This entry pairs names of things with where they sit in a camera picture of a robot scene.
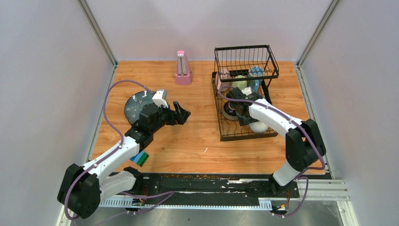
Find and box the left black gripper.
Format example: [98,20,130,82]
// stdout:
[150,101,190,133]

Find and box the black gold patterned bowl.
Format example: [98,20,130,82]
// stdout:
[222,101,238,121]

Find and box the green handled cream mug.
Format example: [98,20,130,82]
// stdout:
[231,75,247,90]

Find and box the white patterned bowl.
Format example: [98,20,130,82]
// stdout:
[249,121,269,134]

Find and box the black wire dish rack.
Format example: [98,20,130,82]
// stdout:
[212,45,279,141]

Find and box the pink metronome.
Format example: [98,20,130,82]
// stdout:
[175,50,192,85]

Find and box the pink mug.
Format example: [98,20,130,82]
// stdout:
[215,68,231,91]

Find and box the blue mug yellow inside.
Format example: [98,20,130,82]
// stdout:
[247,66,265,93]

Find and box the dark blue floral plate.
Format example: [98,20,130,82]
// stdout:
[124,91,153,125]

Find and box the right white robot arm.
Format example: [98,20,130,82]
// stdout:
[220,88,326,197]

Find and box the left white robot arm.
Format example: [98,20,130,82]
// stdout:
[57,101,191,219]

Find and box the blue green striped block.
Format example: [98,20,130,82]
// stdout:
[130,151,149,167]

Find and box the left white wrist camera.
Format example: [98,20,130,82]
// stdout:
[152,89,168,108]

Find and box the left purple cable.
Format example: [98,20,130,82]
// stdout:
[64,80,175,222]

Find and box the purple cable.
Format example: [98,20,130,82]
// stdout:
[64,80,175,222]
[217,87,327,218]

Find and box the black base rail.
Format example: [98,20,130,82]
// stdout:
[128,173,300,207]

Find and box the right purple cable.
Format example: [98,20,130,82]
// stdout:
[217,87,327,218]

